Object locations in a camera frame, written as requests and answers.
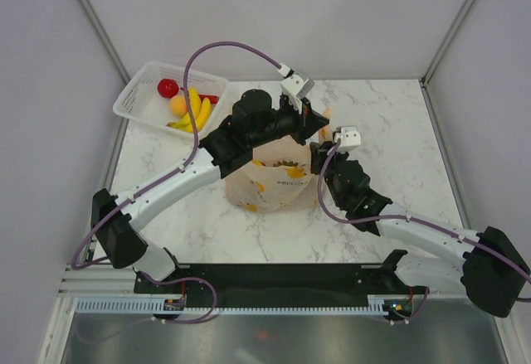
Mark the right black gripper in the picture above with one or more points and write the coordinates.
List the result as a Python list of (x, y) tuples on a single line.
[(319, 153)]

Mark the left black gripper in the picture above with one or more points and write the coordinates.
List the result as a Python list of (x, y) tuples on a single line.
[(307, 123)]

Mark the peach banana-print plastic bag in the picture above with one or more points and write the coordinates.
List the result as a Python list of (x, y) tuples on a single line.
[(259, 187)]

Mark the fake orange pineapple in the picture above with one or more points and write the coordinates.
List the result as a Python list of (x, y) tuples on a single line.
[(285, 163)]

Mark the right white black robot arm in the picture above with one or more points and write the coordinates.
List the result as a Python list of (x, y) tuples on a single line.
[(483, 265)]

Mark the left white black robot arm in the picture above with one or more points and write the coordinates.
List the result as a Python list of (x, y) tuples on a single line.
[(253, 122)]

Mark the fake red chili pepper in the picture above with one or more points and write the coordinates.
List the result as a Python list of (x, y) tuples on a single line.
[(212, 98)]

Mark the fake yellow banana bunch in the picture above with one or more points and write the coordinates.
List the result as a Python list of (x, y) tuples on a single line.
[(201, 111)]

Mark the fake orange fruit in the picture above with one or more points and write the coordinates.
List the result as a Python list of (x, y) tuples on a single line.
[(178, 106)]

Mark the white plastic fruit basket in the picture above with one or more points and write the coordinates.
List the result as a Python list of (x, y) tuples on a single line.
[(141, 103)]

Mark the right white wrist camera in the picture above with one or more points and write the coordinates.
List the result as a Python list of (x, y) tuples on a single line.
[(346, 139)]

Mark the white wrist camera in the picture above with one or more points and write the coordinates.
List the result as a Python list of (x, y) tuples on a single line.
[(346, 139), (295, 85)]

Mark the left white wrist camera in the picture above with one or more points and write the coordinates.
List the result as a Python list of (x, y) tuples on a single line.
[(295, 85)]

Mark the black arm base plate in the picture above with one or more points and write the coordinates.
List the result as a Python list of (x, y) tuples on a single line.
[(297, 285)]

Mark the aluminium frame rail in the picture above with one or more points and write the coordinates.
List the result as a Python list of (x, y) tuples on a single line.
[(79, 279)]

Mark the white slotted cable duct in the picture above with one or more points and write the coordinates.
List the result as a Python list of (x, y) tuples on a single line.
[(162, 306)]

